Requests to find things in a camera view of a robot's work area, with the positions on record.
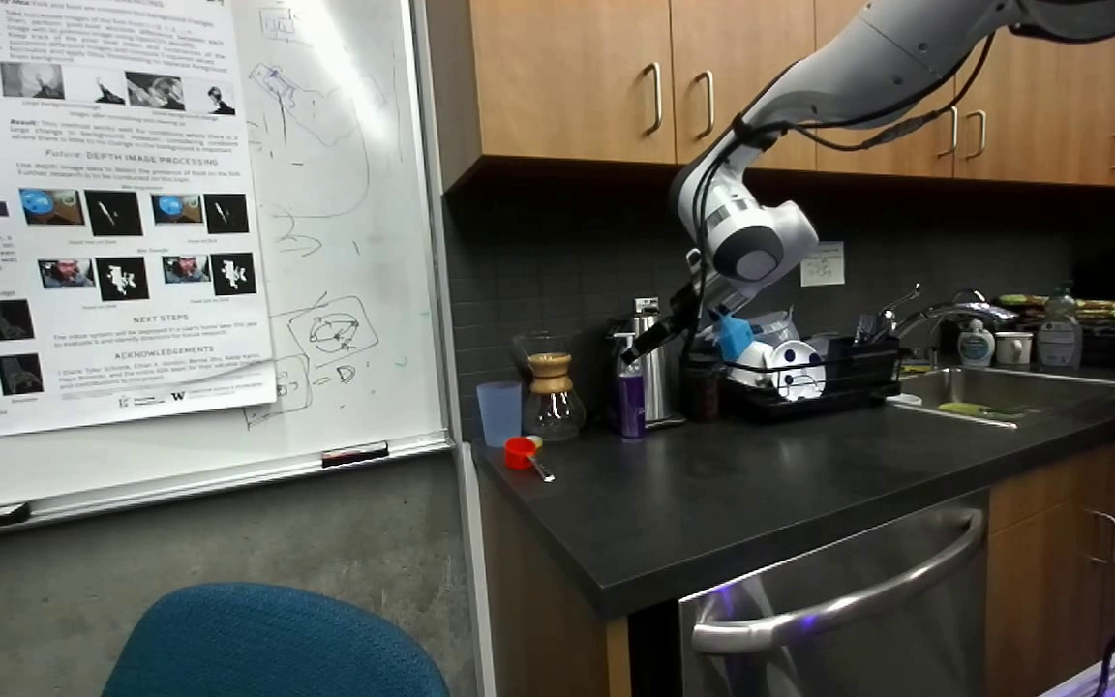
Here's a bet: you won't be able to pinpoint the stainless steel thermos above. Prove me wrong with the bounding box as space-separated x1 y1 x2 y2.
628 294 690 430

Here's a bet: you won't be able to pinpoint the black dish rack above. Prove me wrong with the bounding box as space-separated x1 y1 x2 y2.
678 330 900 428

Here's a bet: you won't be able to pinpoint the soap dispenser bottle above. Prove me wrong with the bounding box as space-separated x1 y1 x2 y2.
957 318 1000 374

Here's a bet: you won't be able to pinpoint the small red plastic object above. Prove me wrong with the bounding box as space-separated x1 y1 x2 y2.
498 434 558 487

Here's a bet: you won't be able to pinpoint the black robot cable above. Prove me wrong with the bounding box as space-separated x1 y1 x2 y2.
729 24 1005 161

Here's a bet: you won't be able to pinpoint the stainless steel dishwasher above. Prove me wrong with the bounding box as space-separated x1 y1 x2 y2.
675 487 996 697

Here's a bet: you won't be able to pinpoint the glass carafe with wooden collar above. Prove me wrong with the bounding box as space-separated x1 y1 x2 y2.
517 348 589 451

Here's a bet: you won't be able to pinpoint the whiteboard marker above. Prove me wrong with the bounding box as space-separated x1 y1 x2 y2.
318 441 393 473

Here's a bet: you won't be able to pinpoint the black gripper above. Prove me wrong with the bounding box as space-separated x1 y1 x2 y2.
616 281 721 367

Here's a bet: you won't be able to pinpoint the white poster with dark pictures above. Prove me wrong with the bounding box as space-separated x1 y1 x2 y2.
0 0 280 441

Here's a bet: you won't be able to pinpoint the white paper wall notice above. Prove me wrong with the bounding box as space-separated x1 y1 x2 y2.
796 242 847 290

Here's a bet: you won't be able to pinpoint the wooden upper cabinets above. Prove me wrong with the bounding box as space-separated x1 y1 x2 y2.
425 0 1115 194

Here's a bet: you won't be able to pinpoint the yellow green sponge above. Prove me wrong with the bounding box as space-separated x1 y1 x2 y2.
935 398 1022 434

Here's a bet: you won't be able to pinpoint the stainless steel sink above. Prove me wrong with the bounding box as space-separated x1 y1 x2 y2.
889 361 1115 430

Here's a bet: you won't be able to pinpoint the chrome sink faucet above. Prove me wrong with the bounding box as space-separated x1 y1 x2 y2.
881 285 1019 374

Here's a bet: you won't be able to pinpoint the wooden lower cabinet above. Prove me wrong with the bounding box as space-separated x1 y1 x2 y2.
983 430 1115 697

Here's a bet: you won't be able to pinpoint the whiteboard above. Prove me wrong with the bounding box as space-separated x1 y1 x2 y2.
0 0 463 538

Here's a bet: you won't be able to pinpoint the black jar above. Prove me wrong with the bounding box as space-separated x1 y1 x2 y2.
678 347 729 421

